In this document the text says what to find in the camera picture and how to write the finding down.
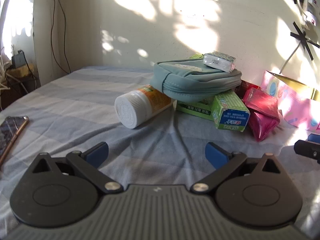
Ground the teal grey zipper pouch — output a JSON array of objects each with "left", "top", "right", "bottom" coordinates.
[{"left": 149, "top": 57, "right": 242, "bottom": 98}]

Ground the black power adapter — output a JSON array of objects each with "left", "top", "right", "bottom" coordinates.
[{"left": 11, "top": 51, "right": 27, "bottom": 68}]

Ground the dark side cabinet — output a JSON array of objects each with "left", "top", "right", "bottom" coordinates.
[{"left": 0, "top": 76, "right": 40, "bottom": 110}]

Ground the smartphone with gold frame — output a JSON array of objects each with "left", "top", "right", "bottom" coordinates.
[{"left": 0, "top": 116, "right": 30, "bottom": 167}]

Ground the clear tissue pack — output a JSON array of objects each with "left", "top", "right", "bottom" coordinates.
[{"left": 202, "top": 51, "right": 237, "bottom": 73}]

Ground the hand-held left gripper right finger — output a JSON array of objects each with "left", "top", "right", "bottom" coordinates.
[{"left": 189, "top": 142, "right": 282, "bottom": 195}]

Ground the green carton box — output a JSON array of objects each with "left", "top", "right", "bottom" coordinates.
[{"left": 211, "top": 90, "right": 250, "bottom": 132}]

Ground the white wall adapter red label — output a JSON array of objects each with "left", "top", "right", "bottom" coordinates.
[{"left": 301, "top": 0, "right": 318, "bottom": 28}]

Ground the striped blue bedsheet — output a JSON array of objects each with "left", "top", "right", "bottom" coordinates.
[{"left": 0, "top": 66, "right": 320, "bottom": 240}]

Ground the red carton box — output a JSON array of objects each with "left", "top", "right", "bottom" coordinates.
[{"left": 235, "top": 79, "right": 261, "bottom": 98}]

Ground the magenta plastic packet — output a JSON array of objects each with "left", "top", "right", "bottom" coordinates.
[{"left": 242, "top": 87, "right": 280, "bottom": 142}]

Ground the pink paper box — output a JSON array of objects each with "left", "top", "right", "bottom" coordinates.
[{"left": 261, "top": 70, "right": 320, "bottom": 133}]

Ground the white pill bottle orange label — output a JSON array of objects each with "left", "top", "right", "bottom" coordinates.
[{"left": 114, "top": 85, "right": 175, "bottom": 130}]

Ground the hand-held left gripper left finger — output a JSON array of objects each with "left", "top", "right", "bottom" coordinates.
[{"left": 32, "top": 142, "right": 124, "bottom": 194}]

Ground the brown wall cable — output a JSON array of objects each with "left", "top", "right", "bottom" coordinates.
[{"left": 50, "top": 0, "right": 72, "bottom": 74}]

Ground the white cable bundle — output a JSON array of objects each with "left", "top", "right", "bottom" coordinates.
[{"left": 0, "top": 47, "right": 13, "bottom": 95}]

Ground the white wall cable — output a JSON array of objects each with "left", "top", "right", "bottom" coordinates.
[{"left": 279, "top": 42, "right": 303, "bottom": 74}]

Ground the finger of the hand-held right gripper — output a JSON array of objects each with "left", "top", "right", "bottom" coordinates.
[{"left": 294, "top": 133, "right": 320, "bottom": 165}]

